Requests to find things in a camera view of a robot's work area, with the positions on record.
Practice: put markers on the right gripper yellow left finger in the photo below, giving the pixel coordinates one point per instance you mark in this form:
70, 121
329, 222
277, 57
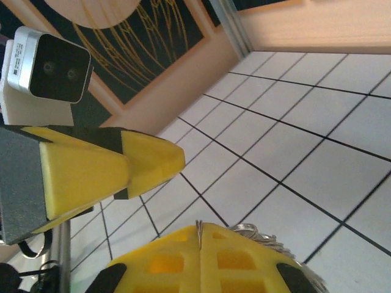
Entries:
134, 262

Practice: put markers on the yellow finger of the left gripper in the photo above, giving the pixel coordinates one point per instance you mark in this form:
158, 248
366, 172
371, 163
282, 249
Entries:
152, 161
82, 177

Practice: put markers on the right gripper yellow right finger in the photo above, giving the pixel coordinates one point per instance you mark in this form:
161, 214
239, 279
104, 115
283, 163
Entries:
259, 268

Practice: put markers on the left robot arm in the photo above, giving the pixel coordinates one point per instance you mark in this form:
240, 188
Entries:
6, 277

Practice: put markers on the small silver keyring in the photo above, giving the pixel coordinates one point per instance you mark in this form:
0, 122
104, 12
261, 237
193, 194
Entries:
244, 227

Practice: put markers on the grey metal rod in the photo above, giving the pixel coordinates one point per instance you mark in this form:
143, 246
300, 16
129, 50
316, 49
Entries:
64, 259

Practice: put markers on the dark poster with gold grass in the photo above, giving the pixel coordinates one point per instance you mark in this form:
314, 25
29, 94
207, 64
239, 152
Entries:
159, 45

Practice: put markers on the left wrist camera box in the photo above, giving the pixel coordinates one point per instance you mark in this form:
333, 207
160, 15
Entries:
58, 70

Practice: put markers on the aluminium frame post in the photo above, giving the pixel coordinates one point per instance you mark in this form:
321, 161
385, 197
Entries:
235, 30

